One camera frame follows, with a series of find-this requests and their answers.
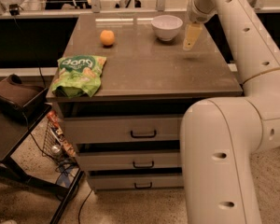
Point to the orange fruit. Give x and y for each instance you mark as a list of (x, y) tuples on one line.
[(107, 38)]

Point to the wire basket with snacks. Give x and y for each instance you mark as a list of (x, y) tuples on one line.
[(55, 144)]

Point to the green rice chip bag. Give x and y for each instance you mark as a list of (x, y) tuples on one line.
[(78, 75)]

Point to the top grey drawer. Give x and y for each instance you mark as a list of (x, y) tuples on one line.
[(121, 129)]

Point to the bottom grey drawer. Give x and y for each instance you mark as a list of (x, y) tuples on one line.
[(108, 182)]

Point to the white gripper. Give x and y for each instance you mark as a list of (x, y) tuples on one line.
[(197, 15)]

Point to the grey drawer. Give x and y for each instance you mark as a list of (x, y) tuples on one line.
[(121, 129), (128, 160), (108, 182)]

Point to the middle grey drawer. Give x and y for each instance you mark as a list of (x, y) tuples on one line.
[(128, 160)]

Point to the grey drawer cabinet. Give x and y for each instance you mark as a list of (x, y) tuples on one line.
[(142, 76)]

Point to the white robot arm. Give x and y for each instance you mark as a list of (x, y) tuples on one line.
[(218, 135)]

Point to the white bowl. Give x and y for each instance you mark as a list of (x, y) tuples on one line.
[(166, 27)]

